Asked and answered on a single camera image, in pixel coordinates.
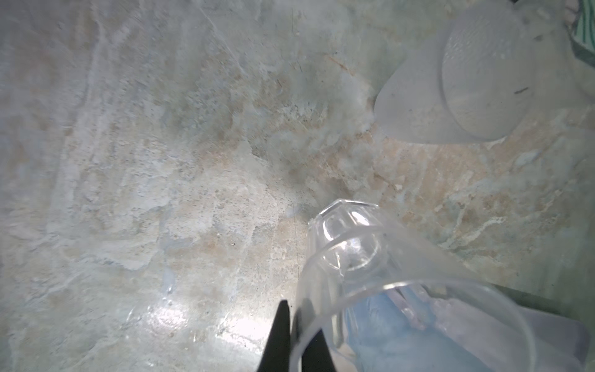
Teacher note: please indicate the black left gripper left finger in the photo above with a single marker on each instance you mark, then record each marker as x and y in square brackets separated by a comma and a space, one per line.
[276, 354]

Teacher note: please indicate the lilac plastic tray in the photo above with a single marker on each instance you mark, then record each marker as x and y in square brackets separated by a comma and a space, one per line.
[562, 344]

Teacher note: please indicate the clear tall glass back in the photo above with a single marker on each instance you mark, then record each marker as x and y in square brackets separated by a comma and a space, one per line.
[477, 78]

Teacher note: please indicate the clear faceted glass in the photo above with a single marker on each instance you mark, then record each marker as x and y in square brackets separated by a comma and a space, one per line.
[356, 250]

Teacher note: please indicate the blue transparent tall glass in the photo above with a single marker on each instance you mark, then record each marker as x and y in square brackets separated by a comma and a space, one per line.
[385, 333]

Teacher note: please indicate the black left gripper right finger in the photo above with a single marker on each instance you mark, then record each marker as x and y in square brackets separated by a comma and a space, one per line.
[317, 357]

